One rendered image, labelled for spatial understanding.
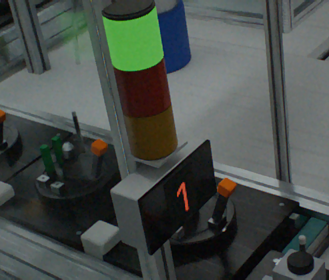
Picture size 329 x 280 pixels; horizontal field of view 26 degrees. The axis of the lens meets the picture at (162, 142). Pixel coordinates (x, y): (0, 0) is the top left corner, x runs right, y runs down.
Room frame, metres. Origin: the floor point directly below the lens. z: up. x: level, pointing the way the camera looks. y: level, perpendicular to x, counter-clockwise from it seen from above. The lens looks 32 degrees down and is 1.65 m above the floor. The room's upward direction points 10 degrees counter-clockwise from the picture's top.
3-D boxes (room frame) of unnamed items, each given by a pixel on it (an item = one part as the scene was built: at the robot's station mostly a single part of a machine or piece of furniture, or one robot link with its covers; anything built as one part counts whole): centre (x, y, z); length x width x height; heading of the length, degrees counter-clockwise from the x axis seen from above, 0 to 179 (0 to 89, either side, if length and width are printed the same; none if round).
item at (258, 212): (0.86, -0.02, 1.01); 0.24 x 0.24 x 0.13; 47
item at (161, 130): (0.63, 0.01, 1.28); 0.05 x 0.05 x 0.05
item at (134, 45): (0.63, 0.01, 1.38); 0.05 x 0.05 x 0.05
